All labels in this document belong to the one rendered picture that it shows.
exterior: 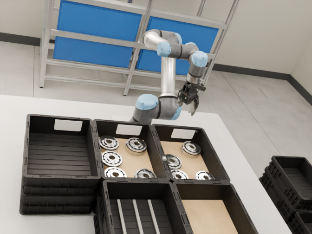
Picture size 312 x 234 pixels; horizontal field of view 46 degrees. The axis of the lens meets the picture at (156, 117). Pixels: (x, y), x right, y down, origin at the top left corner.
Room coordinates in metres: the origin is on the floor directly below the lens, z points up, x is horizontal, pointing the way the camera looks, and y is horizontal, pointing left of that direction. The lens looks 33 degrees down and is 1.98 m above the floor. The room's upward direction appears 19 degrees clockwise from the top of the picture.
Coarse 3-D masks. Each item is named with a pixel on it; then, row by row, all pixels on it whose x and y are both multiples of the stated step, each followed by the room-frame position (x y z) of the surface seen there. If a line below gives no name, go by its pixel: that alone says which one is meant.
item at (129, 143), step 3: (132, 138) 1.46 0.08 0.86; (135, 138) 1.47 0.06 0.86; (138, 138) 1.48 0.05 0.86; (129, 141) 1.44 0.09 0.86; (132, 141) 1.44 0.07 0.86; (141, 141) 1.47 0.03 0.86; (129, 144) 1.41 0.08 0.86; (144, 144) 1.45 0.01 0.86; (129, 147) 1.39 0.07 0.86; (132, 147) 1.40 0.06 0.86; (135, 147) 1.40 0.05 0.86; (141, 147) 1.42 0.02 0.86; (144, 147) 1.43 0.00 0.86; (135, 150) 1.38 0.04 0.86; (138, 150) 1.39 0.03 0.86; (141, 150) 1.39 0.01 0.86
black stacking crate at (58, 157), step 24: (48, 120) 1.33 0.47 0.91; (72, 120) 1.37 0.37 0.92; (48, 144) 1.26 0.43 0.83; (72, 144) 1.31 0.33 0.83; (48, 168) 1.12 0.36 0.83; (72, 168) 1.16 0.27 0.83; (96, 168) 1.11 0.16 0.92; (24, 192) 0.95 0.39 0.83; (48, 192) 0.99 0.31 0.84; (72, 192) 1.03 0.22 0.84; (96, 192) 1.08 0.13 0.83
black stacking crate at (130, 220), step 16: (112, 192) 1.07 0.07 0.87; (128, 192) 1.09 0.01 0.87; (144, 192) 1.12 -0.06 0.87; (160, 192) 1.15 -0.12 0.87; (112, 208) 1.02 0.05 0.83; (128, 208) 1.05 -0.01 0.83; (144, 208) 1.08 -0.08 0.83; (160, 208) 1.11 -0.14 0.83; (176, 208) 1.05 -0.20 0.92; (128, 224) 0.97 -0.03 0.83; (144, 224) 1.00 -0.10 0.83; (160, 224) 1.03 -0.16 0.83; (176, 224) 1.01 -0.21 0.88
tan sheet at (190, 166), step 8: (168, 144) 1.56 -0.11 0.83; (176, 144) 1.58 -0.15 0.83; (168, 152) 1.49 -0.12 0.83; (176, 152) 1.51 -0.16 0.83; (184, 160) 1.47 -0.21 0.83; (192, 160) 1.49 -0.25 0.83; (200, 160) 1.52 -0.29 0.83; (184, 168) 1.41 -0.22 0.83; (192, 168) 1.43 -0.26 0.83; (200, 168) 1.45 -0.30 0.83; (192, 176) 1.37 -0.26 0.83
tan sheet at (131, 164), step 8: (120, 144) 1.43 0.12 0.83; (120, 152) 1.37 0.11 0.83; (128, 160) 1.33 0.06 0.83; (136, 160) 1.35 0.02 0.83; (144, 160) 1.37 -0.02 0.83; (120, 168) 1.26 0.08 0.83; (128, 168) 1.28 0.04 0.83; (136, 168) 1.30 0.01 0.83; (144, 168) 1.32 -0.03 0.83; (128, 176) 1.23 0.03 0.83
